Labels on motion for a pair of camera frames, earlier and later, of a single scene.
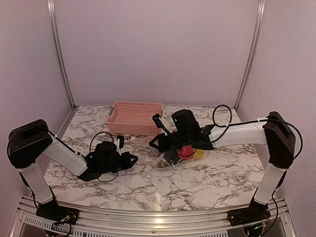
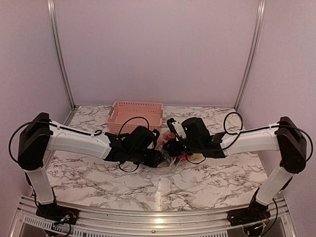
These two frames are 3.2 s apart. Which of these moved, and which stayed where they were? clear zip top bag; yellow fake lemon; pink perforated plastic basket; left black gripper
Moved: left black gripper; clear zip top bag
Stayed: pink perforated plastic basket; yellow fake lemon
